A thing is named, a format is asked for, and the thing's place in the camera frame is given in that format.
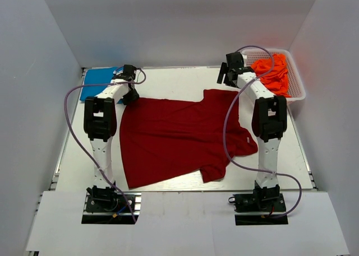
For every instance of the dark red t-shirt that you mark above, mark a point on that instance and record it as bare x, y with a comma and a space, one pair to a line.
161, 139

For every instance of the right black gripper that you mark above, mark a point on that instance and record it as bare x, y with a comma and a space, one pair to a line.
222, 72

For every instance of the white plastic basket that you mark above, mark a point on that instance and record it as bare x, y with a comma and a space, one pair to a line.
295, 89

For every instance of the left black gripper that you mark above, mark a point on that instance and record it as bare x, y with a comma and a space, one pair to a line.
134, 97

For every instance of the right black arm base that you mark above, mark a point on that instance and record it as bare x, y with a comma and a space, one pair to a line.
249, 211

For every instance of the orange t-shirt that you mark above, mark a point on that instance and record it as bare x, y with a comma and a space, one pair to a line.
276, 80

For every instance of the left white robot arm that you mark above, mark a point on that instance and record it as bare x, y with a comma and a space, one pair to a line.
100, 121

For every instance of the folded blue t-shirt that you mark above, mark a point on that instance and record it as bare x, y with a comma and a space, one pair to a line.
97, 76

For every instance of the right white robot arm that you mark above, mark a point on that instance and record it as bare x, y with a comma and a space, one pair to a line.
269, 119

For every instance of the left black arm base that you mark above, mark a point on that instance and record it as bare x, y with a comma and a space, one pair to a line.
114, 212

